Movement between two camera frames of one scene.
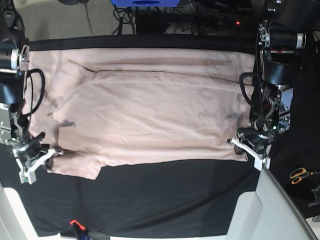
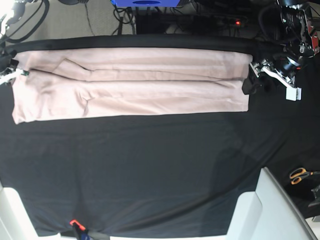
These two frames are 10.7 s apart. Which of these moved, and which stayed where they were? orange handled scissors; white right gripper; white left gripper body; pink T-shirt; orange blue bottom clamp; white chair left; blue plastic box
Moved: white left gripper body; pink T-shirt; white right gripper
Stayed: white chair left; orange handled scissors; blue plastic box; orange blue bottom clamp
